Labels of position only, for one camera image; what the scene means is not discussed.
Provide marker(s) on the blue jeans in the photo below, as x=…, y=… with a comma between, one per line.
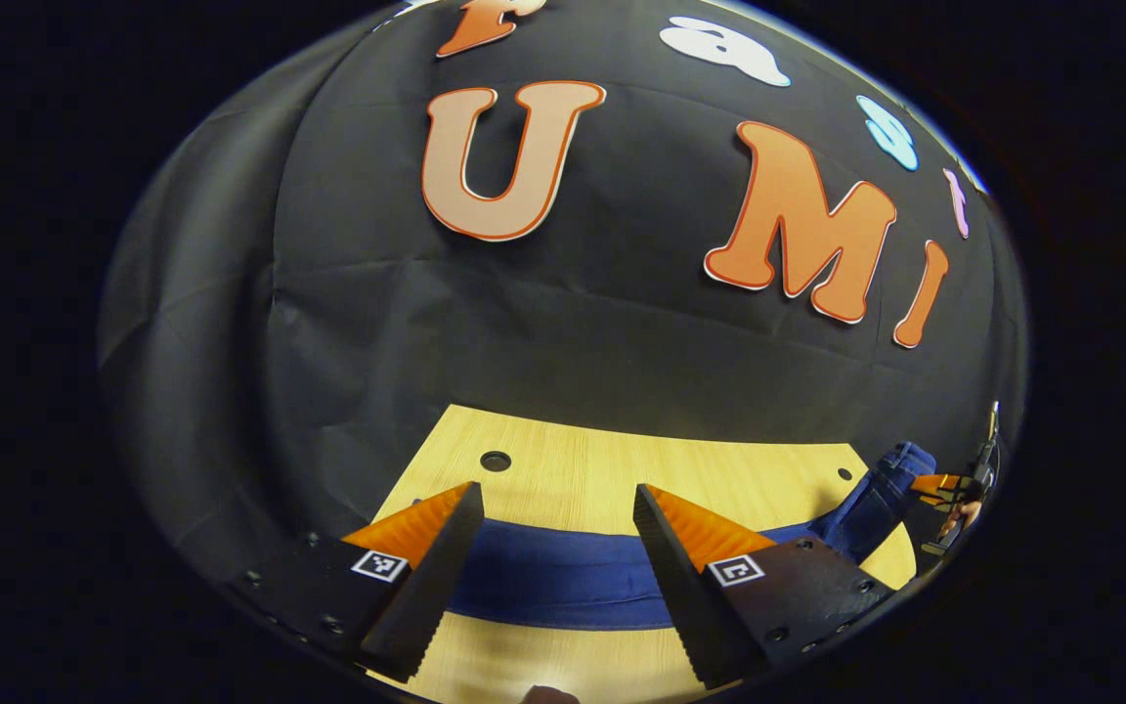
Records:
x=563, y=577

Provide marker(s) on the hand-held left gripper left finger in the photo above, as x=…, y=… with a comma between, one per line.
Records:
x=436, y=577

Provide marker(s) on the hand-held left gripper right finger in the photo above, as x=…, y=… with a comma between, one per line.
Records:
x=680, y=587

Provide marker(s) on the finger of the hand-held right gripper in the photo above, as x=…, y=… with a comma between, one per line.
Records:
x=934, y=486

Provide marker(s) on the black backdrop cloth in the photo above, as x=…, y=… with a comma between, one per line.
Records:
x=622, y=342

